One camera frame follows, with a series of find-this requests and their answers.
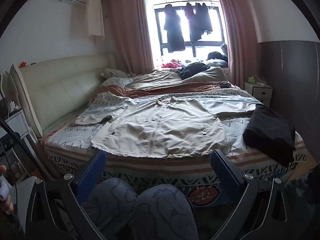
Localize cream hanging cloth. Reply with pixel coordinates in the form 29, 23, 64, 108
84, 0, 105, 46

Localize white nightstand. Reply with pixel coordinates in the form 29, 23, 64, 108
244, 80, 273, 108

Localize person's left leg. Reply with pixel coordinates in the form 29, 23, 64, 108
82, 177, 140, 240

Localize dark hanging garment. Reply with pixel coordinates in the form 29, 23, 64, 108
184, 2, 198, 43
195, 2, 213, 42

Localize white bedside cabinet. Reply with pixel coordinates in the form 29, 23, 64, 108
0, 110, 32, 140

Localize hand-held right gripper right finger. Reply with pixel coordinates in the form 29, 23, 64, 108
210, 149, 298, 240

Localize beige jacket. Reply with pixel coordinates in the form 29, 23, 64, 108
70, 94, 265, 159

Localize pink curtain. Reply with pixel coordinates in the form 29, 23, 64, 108
107, 0, 155, 77
214, 0, 262, 90

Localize grey plush toy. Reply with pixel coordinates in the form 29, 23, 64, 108
99, 67, 137, 79

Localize person's left hand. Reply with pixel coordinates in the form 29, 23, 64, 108
0, 165, 14, 215

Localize black knit garment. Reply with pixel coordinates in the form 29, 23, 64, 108
176, 62, 211, 80

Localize orange-brown bed cover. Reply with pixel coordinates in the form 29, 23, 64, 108
89, 81, 242, 105

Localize cream padded headboard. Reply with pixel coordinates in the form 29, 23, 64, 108
9, 52, 118, 139

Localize light green pillow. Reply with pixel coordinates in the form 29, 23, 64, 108
101, 77, 134, 88

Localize long dark hanging coat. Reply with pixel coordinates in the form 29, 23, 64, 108
164, 4, 186, 53

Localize red clothes pile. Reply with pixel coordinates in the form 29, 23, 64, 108
161, 59, 183, 69

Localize clothes rod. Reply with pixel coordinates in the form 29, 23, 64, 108
153, 0, 220, 6

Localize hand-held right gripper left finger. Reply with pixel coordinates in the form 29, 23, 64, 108
25, 150, 108, 240

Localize patterned slipper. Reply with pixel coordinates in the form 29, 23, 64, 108
186, 186, 223, 208

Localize black folded garment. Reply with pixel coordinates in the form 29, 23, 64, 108
242, 105, 297, 167

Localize green item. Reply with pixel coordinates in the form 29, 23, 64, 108
247, 76, 267, 85

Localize beige duvet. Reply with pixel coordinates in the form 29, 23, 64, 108
124, 66, 234, 90

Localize dark cushions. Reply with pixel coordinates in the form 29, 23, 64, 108
206, 43, 229, 68

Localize patterned bed blanket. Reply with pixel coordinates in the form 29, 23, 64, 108
41, 90, 312, 200

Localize dark framed window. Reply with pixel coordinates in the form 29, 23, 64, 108
144, 0, 227, 69

